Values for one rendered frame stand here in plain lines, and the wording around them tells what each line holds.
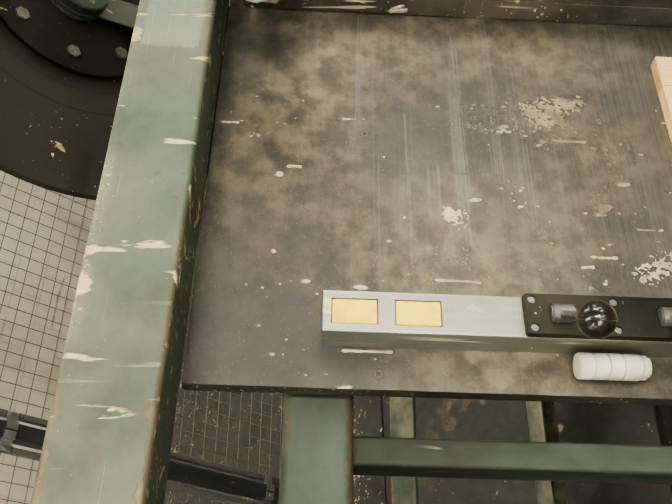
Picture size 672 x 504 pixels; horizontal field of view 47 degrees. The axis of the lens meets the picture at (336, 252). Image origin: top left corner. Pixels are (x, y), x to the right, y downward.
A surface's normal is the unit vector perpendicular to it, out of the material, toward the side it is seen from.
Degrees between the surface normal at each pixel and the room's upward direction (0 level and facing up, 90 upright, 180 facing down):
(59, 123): 90
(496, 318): 50
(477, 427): 0
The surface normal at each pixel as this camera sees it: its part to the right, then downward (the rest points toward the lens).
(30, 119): 0.68, -0.37
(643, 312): 0.04, -0.52
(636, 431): -0.74, -0.36
